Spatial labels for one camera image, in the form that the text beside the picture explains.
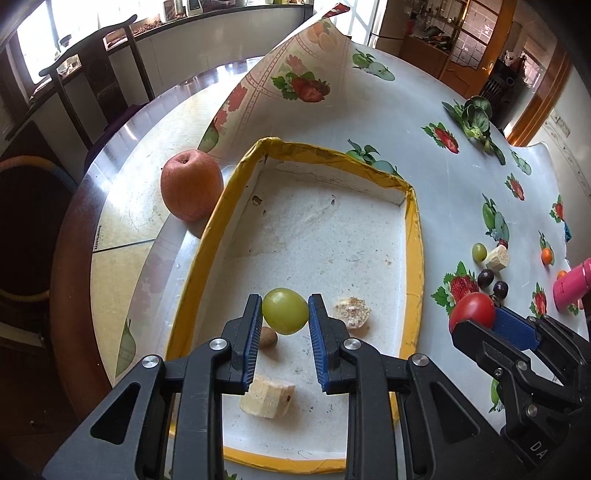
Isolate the crumbly biscuit piece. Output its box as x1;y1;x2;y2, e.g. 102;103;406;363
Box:
333;296;372;329

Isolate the banana piece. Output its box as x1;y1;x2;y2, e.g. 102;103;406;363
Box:
485;246;510;271
239;374;296;420

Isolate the white refrigerator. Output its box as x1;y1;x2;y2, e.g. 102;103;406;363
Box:
344;0;404;47

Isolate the wooden shelf cabinet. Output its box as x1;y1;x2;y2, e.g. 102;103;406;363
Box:
399;0;467;77

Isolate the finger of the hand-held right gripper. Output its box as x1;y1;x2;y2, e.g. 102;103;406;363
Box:
451;318;583;432
494;305;591;398

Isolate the wooden door with glass panes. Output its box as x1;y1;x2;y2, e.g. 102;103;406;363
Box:
438;0;518;84

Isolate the pink thermos bottle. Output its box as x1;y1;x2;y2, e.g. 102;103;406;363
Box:
553;258;591;311

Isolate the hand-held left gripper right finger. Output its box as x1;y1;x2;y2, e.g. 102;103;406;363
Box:
307;294;522;480

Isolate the dark slatted chair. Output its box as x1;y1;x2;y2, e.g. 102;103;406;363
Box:
485;60;522;125

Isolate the red apple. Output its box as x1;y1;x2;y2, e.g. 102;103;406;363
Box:
160;148;225;222

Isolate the green leafy vegetable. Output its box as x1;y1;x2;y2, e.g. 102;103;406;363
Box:
442;96;507;164

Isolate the dark wooden chair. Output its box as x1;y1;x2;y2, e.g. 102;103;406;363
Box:
4;14;155;153

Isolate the strawberry apple print tablecloth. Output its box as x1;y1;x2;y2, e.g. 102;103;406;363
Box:
115;2;591;480

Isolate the yellow cardboard tray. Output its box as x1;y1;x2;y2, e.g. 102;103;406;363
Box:
165;137;424;475

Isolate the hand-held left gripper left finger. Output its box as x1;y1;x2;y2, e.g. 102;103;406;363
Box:
42;294;265;480

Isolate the wooden door frame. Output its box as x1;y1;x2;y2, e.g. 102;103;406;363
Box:
505;41;573;146

